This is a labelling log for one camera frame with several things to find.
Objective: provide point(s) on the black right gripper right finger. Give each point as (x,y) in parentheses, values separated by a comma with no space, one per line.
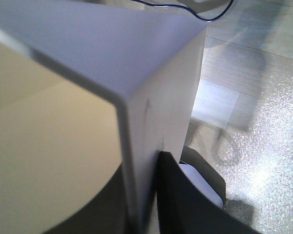
(183,209)

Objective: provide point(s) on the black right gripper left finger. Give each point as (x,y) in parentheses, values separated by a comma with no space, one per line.
(106,213)

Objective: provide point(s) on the white plastic trash bin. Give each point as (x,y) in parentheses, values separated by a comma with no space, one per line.
(86,88)

